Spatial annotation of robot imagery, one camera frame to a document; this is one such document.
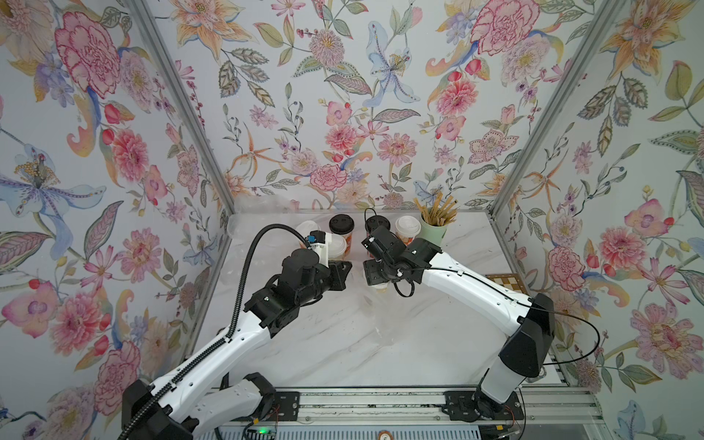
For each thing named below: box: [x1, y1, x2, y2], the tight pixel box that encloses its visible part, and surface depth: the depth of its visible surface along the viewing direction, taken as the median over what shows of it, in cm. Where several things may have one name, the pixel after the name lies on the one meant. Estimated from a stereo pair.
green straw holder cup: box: [417, 212, 448, 247], surface depth 100 cm
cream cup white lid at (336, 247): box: [328, 233, 348, 262], surface depth 90 cm
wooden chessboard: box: [484, 273, 530, 296], surface depth 98 cm
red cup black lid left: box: [329, 213, 355, 258], surface depth 95 cm
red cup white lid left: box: [296, 220, 321, 239], surface depth 95 cm
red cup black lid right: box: [364, 214, 392, 234], surface depth 97 cm
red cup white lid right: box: [395, 214, 422, 247], surface depth 95 cm
